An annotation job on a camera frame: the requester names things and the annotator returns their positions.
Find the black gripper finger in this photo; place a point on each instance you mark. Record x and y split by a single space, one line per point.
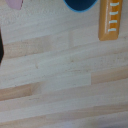
0 48

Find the orange rectangular block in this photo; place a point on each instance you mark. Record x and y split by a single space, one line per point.
108 20

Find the blue ceramic cup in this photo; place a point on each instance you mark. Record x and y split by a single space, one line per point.
80 4

